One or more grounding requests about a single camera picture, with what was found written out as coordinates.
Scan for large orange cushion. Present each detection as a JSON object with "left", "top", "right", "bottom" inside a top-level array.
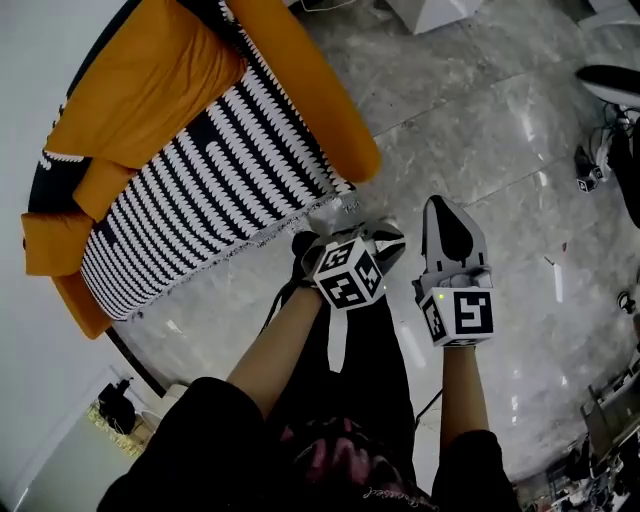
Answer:
[{"left": 43, "top": 0, "right": 249, "bottom": 172}]

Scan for person's left forearm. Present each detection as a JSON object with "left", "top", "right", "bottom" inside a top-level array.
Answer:
[{"left": 227, "top": 287, "right": 324, "bottom": 419}]

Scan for black office chair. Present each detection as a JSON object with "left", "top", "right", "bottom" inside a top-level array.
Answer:
[{"left": 574, "top": 64, "right": 640, "bottom": 109}]

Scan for orange sofa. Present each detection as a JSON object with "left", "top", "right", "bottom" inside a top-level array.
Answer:
[{"left": 20, "top": 0, "right": 384, "bottom": 341}]

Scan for black backpack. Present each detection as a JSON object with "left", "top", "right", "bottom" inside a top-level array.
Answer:
[{"left": 97, "top": 377, "right": 138, "bottom": 436}]

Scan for person's black shoe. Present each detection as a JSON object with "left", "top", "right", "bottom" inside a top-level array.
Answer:
[{"left": 291, "top": 230, "right": 319, "bottom": 266}]

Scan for person's black printed t-shirt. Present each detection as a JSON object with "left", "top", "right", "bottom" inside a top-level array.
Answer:
[{"left": 97, "top": 377, "right": 522, "bottom": 512}]

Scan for black white patterned blanket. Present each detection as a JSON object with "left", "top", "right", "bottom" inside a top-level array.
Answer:
[{"left": 27, "top": 0, "right": 364, "bottom": 323}]

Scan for small orange cushion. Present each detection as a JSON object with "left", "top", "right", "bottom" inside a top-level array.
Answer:
[{"left": 72, "top": 157, "right": 139, "bottom": 224}]

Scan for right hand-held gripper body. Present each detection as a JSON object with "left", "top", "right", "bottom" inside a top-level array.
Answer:
[{"left": 411, "top": 266, "right": 496, "bottom": 349}]

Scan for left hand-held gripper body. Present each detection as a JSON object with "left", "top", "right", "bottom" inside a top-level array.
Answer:
[{"left": 298, "top": 235, "right": 388, "bottom": 313}]

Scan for spare grey gripper device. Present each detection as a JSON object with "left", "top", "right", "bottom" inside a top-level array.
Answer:
[{"left": 573, "top": 144, "right": 609, "bottom": 194}]

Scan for person's right forearm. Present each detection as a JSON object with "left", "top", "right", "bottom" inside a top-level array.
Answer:
[{"left": 438, "top": 344, "right": 491, "bottom": 452}]

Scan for person's black trousers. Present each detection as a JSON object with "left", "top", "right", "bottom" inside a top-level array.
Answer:
[{"left": 267, "top": 294, "right": 417, "bottom": 432}]

